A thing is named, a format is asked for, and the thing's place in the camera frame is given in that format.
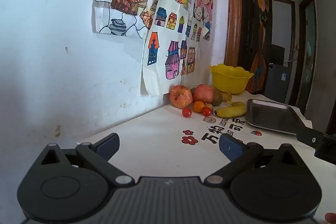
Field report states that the black door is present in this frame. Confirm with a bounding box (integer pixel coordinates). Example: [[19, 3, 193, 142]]
[[241, 0, 273, 94]]

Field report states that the yellow plastic bowl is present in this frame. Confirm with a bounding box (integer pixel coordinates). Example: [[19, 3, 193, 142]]
[[210, 64, 255, 94]]

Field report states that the wooden door frame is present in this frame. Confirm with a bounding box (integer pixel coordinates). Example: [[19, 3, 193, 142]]
[[223, 0, 250, 69]]

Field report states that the white printed tablecloth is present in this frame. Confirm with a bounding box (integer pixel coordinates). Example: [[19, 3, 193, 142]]
[[79, 90, 336, 214]]

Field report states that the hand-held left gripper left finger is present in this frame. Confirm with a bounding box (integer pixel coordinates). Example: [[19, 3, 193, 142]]
[[37, 133, 135, 187]]

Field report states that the dark brown doorway frame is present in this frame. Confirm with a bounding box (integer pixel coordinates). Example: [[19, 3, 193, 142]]
[[290, 0, 315, 115]]

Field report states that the metal tray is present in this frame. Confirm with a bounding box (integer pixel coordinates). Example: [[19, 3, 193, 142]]
[[245, 98, 302, 136]]

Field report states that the lady in dress poster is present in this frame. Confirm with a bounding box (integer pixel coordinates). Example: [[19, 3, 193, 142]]
[[249, 0, 271, 92]]

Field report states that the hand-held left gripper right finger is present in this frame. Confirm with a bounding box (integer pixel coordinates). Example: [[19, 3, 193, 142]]
[[205, 133, 305, 187]]

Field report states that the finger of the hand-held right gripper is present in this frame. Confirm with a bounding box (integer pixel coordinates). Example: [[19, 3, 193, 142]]
[[296, 124, 336, 159]]

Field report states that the kiwi with orange sticker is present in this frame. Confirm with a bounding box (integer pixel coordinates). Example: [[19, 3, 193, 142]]
[[211, 88, 223, 106]]

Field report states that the wrinkled red apple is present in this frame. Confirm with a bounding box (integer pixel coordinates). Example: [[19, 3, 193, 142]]
[[169, 85, 193, 109]]

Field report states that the small orange tangerine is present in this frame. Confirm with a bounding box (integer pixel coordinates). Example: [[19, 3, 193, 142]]
[[193, 101, 206, 113]]

